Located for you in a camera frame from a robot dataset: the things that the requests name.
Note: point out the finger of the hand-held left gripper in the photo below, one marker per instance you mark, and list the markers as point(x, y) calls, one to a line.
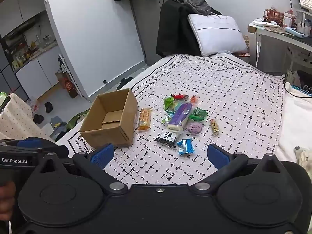
point(30, 142)

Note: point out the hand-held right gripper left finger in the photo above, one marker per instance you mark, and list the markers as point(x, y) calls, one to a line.
point(102, 155)

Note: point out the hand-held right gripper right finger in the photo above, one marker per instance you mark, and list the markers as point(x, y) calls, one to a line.
point(218, 156)

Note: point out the gold candy bar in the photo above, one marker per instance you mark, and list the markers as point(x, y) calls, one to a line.
point(214, 126)

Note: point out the blue snack packet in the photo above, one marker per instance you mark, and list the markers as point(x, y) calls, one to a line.
point(185, 146)

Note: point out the brown cardboard box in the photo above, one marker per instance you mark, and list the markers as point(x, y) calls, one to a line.
point(111, 121)

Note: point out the pink snack packet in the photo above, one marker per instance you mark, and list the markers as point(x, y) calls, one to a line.
point(194, 128)

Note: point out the green snack packet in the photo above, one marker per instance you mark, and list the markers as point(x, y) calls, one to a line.
point(198, 113)

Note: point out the black snack packet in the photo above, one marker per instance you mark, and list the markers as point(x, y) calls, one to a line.
point(166, 138)

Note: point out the long purple snack packet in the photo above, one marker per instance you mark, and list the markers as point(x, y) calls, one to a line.
point(180, 117)

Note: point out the person's left hand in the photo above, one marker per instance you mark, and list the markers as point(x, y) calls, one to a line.
point(6, 199)

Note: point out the black shoe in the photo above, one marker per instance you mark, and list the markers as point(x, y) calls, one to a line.
point(38, 119)
point(49, 107)

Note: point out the cream dotted cloth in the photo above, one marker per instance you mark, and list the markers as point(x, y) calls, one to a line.
point(17, 119)

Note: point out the green garment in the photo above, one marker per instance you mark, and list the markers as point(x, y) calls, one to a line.
point(76, 119)

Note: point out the orange cracker packet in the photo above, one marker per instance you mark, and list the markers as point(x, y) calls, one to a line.
point(144, 119)

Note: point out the small orange snack packet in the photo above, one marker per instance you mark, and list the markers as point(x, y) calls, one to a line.
point(194, 99)

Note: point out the small green candy packet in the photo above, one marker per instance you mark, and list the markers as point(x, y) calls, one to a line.
point(167, 119)

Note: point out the grey kitchen base cabinet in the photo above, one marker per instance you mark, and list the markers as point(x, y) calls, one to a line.
point(36, 78)

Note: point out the white black-patterned blanket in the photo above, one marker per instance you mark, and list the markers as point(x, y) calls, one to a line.
point(231, 90)

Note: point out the brown box with red print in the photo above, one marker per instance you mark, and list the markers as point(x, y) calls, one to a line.
point(68, 85)

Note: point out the red snack packet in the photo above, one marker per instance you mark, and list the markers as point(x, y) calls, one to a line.
point(180, 97)

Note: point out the green-ended clear cake packet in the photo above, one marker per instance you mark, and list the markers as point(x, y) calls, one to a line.
point(170, 104)

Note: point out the cream plush toy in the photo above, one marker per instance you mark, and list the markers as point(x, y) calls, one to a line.
point(304, 154)

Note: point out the white quilt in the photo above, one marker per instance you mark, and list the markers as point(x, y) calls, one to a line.
point(297, 121)

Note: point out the white paper bag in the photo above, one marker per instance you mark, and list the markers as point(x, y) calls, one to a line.
point(293, 77)

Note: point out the red patterned cushion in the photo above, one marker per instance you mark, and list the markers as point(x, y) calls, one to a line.
point(245, 46)

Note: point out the white pillow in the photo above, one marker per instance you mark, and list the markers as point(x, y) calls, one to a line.
point(217, 33)

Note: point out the black jacket on chair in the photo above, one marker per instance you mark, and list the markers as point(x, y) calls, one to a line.
point(174, 29)

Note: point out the white desk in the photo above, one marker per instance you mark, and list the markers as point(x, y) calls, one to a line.
point(280, 35)

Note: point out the white remote control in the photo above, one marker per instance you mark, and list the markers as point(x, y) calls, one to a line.
point(265, 24)

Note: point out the light blue case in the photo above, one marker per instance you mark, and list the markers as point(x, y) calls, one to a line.
point(294, 32)

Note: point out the red basket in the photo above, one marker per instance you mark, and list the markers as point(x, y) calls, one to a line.
point(274, 17)

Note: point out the grey hoodie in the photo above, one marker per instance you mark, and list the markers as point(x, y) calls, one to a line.
point(195, 3)

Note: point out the white desk riser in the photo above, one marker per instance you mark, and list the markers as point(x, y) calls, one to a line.
point(303, 20)

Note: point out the white keyboard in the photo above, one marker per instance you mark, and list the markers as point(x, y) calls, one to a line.
point(305, 1)

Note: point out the grey kitchen wall cabinet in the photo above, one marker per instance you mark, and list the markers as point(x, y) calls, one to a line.
point(22, 2)

